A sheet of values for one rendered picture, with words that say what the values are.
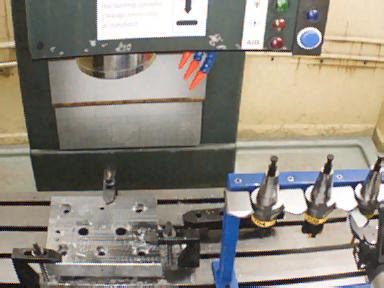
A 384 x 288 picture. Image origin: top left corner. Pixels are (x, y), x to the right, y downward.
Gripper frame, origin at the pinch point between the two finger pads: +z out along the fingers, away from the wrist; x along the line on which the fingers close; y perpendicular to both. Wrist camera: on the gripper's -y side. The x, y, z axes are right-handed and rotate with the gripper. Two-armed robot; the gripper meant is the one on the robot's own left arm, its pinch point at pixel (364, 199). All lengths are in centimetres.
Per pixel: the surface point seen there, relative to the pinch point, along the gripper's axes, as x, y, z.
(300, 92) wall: 13, 40, 93
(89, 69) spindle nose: -56, -29, 6
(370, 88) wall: 42, 37, 93
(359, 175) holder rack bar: -0.9, -3.0, 4.2
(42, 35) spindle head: -61, -45, -7
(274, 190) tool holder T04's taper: -21.4, -6.7, -2.5
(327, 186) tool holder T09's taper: -10.9, -7.1, -2.5
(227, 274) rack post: -27.5, 25.8, 1.4
